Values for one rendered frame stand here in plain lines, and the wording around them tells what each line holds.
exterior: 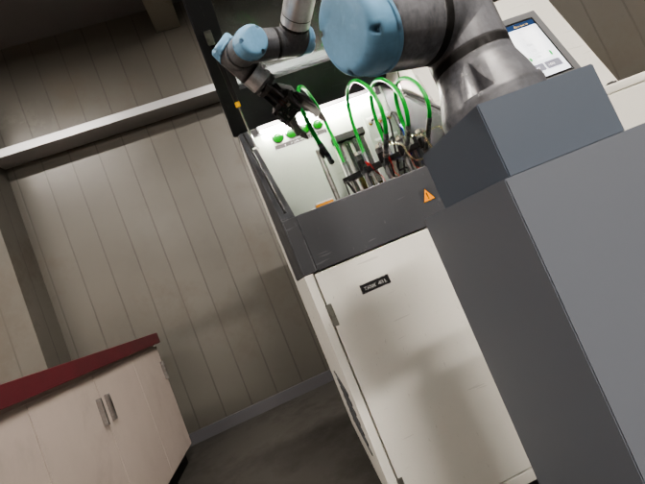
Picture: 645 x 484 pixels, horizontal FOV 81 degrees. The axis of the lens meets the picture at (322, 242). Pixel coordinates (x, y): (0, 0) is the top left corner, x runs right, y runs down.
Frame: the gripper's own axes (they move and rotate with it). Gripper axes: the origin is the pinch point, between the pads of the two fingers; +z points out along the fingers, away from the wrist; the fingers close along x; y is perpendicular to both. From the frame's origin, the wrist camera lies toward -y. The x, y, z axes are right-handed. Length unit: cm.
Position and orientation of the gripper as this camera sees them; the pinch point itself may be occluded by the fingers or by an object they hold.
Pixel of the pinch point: (314, 126)
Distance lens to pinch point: 123.9
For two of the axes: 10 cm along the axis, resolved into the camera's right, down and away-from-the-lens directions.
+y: 0.4, 6.4, -7.6
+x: 7.0, -5.7, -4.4
